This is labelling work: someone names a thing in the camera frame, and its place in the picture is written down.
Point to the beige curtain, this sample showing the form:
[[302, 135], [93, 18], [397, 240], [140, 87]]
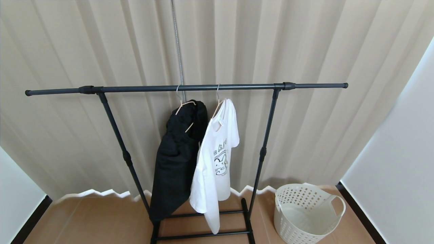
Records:
[[84, 40]]

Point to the white printed t-shirt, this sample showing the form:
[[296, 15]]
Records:
[[210, 183]]

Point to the black shorts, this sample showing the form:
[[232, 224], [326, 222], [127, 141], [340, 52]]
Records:
[[173, 169]]

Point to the pink clothes hanger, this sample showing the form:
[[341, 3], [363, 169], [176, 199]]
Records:
[[188, 102], [217, 107]]

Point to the black clothes rack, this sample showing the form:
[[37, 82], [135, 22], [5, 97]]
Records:
[[152, 88]]

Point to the silver curtain wand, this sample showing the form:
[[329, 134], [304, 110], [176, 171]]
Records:
[[178, 51]]

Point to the white laundry basket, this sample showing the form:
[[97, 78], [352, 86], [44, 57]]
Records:
[[295, 220]]

